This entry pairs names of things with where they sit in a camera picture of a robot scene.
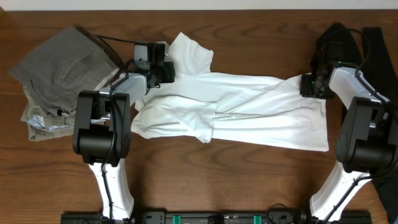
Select white t-shirt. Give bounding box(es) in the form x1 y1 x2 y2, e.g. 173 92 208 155
131 34 329 152

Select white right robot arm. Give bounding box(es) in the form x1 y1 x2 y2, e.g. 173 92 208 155
299 61 397 223

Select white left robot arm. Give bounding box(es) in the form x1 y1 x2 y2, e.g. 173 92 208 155
73 41 175 223

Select black garment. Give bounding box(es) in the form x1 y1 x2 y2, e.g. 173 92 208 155
310 23 397 110

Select grey folded trousers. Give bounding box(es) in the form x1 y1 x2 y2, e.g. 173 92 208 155
10 26 119 116

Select beige folded shorts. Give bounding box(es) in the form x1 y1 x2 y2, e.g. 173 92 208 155
21 81 110 142

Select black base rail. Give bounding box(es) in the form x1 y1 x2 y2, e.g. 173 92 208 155
60 210 373 224

